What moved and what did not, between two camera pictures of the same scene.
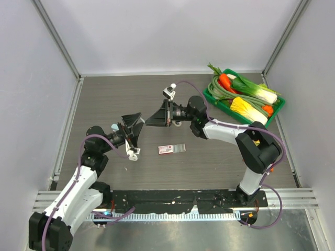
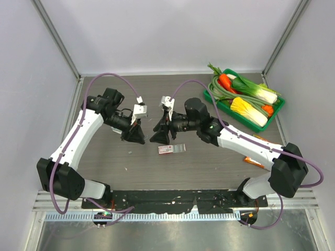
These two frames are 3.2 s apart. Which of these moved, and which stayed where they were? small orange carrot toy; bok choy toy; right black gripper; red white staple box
Moved: right black gripper
Stayed: bok choy toy; red white staple box; small orange carrot toy
